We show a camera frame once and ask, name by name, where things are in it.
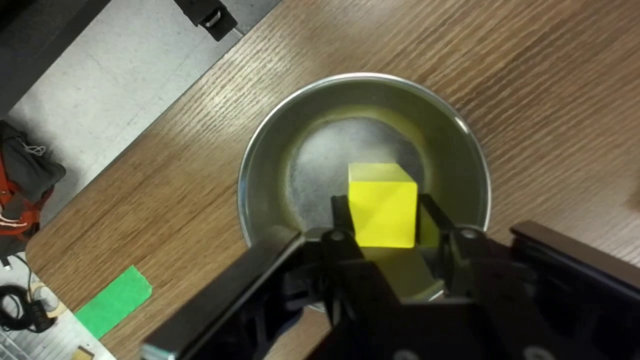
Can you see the yellow block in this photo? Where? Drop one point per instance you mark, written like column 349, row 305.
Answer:
column 383, row 206

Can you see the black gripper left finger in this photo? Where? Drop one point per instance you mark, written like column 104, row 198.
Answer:
column 252, row 300

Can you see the brown wooden table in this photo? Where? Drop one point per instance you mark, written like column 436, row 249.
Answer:
column 532, row 100

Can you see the long green tape strip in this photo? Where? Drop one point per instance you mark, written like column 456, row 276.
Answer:
column 113, row 300

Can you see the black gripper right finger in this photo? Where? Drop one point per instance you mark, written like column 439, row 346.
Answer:
column 566, row 287

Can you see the red black bundled object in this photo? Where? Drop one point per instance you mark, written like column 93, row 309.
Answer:
column 23, row 181

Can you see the steel bowl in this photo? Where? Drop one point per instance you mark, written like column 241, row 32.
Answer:
column 280, row 152

